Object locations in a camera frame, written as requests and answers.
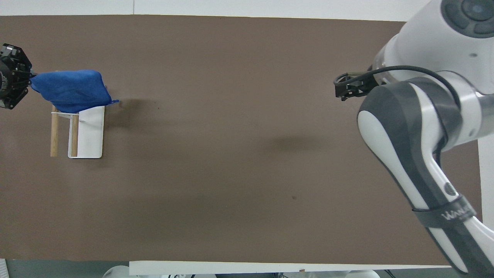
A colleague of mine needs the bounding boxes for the white towel rack wooden bars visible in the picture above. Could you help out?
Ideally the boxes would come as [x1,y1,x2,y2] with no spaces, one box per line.
[50,105,105,159]

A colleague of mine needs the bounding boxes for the blue towel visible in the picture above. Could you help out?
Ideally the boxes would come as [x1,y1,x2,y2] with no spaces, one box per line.
[30,69,120,114]

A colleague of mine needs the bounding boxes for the black cable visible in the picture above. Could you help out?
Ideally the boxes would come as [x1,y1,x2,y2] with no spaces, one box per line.
[333,65,462,109]

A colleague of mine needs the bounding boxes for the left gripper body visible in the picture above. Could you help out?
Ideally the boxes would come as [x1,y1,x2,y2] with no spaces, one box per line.
[0,58,12,99]

